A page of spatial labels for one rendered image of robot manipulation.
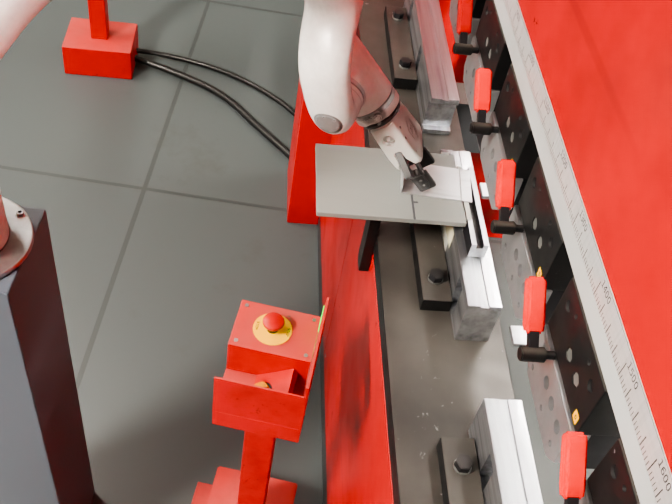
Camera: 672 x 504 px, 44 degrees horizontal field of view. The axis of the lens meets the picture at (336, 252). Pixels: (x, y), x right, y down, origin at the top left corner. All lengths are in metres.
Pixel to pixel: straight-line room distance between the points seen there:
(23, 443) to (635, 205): 1.22
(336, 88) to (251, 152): 1.80
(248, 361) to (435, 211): 0.43
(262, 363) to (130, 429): 0.85
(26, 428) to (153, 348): 0.88
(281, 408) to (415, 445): 0.26
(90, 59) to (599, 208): 2.62
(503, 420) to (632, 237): 0.51
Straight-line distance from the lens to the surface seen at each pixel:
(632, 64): 0.88
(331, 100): 1.26
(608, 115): 0.92
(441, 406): 1.37
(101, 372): 2.41
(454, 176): 1.54
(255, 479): 1.85
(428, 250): 1.53
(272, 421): 1.49
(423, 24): 1.99
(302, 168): 2.62
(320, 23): 1.24
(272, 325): 1.49
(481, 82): 1.25
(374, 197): 1.46
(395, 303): 1.47
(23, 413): 1.59
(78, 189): 2.89
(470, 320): 1.41
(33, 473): 1.79
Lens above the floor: 2.00
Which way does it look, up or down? 47 degrees down
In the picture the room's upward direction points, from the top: 11 degrees clockwise
